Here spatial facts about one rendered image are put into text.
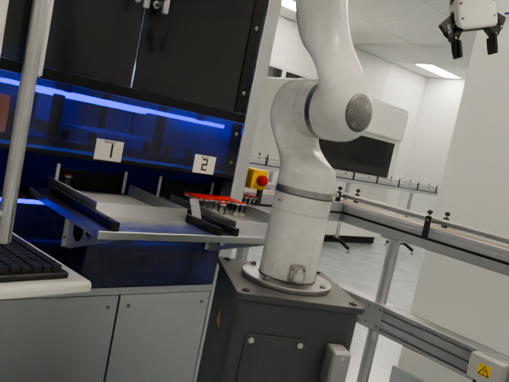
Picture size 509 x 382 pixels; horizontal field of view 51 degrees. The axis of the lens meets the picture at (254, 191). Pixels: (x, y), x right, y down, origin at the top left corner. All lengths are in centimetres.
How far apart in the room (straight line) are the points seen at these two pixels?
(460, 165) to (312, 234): 188
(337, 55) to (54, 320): 111
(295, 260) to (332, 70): 37
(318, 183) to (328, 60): 24
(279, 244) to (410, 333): 134
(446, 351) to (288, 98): 142
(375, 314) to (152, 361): 100
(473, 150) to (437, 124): 783
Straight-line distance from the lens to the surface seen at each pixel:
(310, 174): 104
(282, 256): 107
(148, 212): 139
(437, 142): 1061
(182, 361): 199
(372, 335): 245
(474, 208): 282
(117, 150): 161
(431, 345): 227
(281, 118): 111
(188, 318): 192
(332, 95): 100
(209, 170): 178
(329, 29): 105
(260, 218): 172
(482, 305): 281
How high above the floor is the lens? 114
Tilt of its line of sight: 6 degrees down
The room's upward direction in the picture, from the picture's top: 12 degrees clockwise
